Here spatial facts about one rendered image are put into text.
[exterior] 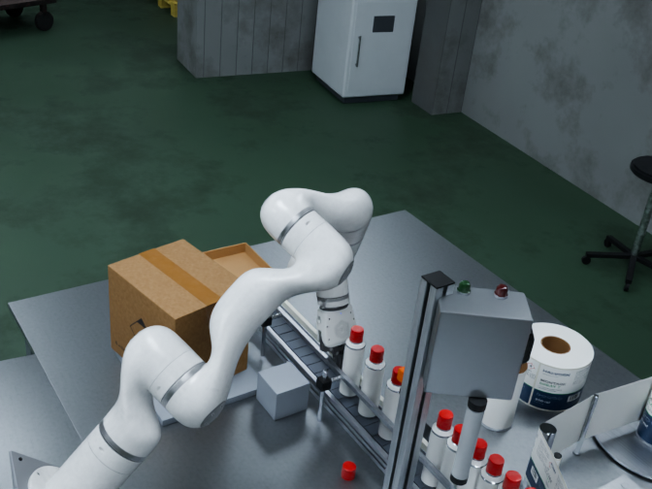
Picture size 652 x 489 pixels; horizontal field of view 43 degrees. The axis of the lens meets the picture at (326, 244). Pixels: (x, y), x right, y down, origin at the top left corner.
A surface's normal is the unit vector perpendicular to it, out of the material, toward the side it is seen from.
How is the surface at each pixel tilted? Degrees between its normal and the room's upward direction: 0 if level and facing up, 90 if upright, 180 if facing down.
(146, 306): 90
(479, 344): 90
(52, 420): 0
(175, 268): 0
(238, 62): 90
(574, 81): 90
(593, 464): 0
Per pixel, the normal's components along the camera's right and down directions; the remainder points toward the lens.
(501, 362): -0.04, 0.50
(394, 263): 0.10, -0.86
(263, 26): 0.45, 0.49
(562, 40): -0.89, 0.15
